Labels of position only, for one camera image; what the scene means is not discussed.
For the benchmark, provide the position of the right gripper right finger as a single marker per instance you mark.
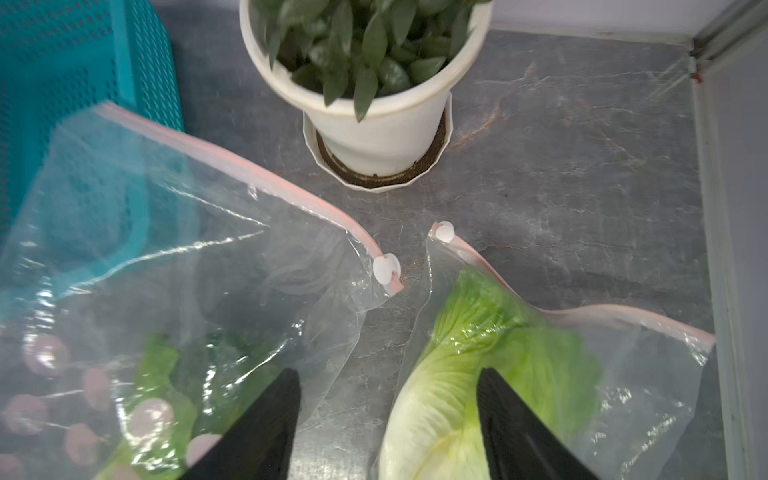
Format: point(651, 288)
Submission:
point(517, 443)

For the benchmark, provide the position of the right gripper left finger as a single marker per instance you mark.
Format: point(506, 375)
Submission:
point(260, 443)

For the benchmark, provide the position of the green chinese cabbage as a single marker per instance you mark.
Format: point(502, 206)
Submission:
point(434, 432)

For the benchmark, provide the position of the clear pink-trim zipper bag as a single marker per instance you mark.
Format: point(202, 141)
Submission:
point(616, 385)

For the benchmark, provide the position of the clear pink-dotted zipper bag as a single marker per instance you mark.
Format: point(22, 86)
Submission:
point(231, 247)

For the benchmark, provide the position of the teal plastic basket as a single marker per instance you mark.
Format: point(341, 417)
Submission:
point(58, 58)

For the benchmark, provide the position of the potted green plant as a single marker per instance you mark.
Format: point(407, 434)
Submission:
point(373, 79)

